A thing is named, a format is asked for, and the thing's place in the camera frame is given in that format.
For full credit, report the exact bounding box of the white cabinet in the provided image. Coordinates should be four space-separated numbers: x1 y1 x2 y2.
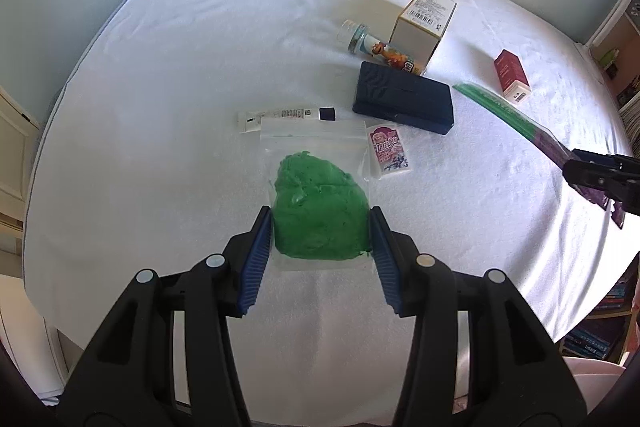
0 87 71 408

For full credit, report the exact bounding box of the person's leg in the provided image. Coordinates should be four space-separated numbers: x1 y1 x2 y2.
562 353 627 379

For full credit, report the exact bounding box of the purple candy case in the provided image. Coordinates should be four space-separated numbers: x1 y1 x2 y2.
366 123 415 180

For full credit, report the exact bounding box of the bag of green clay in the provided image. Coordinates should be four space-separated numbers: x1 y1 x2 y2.
259 117 373 273

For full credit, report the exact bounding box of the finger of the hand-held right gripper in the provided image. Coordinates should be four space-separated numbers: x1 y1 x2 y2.
571 148 640 170
562 159 640 208

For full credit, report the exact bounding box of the white tube with dark cap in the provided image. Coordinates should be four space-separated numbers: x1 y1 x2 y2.
237 106 337 134

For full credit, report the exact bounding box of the navy blue case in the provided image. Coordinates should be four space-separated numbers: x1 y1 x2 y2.
352 61 455 136

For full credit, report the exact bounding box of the clear bottle with cartoon label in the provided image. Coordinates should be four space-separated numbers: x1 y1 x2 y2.
337 19 426 75

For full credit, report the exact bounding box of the small red box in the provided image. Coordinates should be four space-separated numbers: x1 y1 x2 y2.
493 49 531 104

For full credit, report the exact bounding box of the green and purple plastic wrapper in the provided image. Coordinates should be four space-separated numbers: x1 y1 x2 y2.
452 82 626 230

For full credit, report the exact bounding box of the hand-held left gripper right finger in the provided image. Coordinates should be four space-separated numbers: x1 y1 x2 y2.
369 205 588 427

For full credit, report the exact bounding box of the beige cardboard box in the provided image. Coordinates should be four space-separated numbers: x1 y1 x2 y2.
389 0 457 75

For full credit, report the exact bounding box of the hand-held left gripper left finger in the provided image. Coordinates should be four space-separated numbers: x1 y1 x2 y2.
56 205 274 427

